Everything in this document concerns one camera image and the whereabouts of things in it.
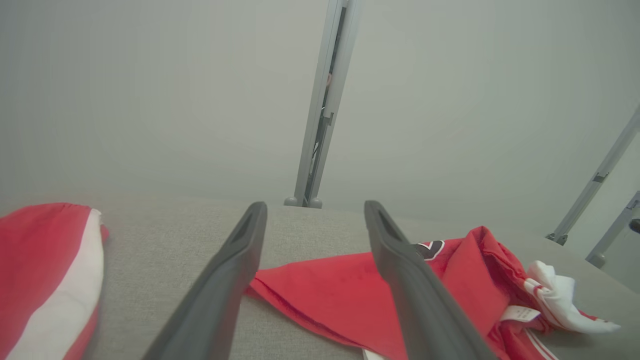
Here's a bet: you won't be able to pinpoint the red shirt with white sleeves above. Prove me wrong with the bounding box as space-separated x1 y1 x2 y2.
245 226 622 360

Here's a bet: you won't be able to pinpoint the grey partition post with bracket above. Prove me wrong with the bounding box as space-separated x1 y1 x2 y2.
545 105 640 247

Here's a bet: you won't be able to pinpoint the grey partition post with feet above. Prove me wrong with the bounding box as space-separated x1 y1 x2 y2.
283 0 364 209

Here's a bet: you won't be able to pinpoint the red shorts with white stripe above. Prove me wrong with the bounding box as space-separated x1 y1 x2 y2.
0 202 110 360

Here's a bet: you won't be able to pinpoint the grey wheeled cart leg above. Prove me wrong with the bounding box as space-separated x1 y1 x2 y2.
586 191 640 269

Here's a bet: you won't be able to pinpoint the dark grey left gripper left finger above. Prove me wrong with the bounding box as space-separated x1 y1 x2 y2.
142 201 268 360

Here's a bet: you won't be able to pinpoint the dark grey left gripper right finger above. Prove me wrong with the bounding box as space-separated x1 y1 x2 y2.
364 200 496 360

